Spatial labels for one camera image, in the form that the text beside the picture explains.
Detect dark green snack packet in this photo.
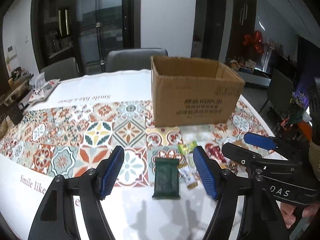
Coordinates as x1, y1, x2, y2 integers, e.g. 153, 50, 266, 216
152, 158, 180, 199

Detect white low cabinet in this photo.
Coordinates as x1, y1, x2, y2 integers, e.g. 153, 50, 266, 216
226, 63, 271, 88

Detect grey chair on left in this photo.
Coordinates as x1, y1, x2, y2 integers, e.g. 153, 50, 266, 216
41, 57, 80, 81

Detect patterned tile tablecloth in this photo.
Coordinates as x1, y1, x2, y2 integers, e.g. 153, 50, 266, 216
1, 70, 273, 239

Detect brown cardboard box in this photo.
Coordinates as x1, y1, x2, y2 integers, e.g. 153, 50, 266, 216
150, 56, 245, 127

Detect dark chair on right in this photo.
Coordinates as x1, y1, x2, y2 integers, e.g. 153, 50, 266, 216
259, 69, 293, 115

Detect glass bowl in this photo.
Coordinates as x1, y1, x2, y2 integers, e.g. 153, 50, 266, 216
0, 114, 8, 138

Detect white patterned snack bag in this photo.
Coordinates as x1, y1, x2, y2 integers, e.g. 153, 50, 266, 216
28, 79, 60, 105

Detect black mug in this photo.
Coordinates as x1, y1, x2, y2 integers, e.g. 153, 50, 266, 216
7, 102, 24, 125

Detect white labelled snack bar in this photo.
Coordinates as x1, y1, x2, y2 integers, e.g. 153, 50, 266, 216
177, 164, 198, 190

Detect red foil balloons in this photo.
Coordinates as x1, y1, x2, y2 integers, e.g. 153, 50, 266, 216
243, 30, 264, 55

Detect glass sliding door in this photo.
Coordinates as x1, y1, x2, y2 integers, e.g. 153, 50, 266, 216
76, 0, 134, 75

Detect person's right hand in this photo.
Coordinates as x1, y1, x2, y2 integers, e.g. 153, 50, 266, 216
280, 202, 319, 229

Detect metal hot pot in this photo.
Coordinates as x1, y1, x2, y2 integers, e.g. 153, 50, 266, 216
1, 74, 33, 106

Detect light green snack packet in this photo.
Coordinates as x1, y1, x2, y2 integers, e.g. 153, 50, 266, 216
178, 141, 197, 155

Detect wall intercom panel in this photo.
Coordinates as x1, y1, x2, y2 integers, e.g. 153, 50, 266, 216
7, 46, 17, 59

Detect grey chair near box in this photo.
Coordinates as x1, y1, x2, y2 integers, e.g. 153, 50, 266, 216
105, 48, 168, 73

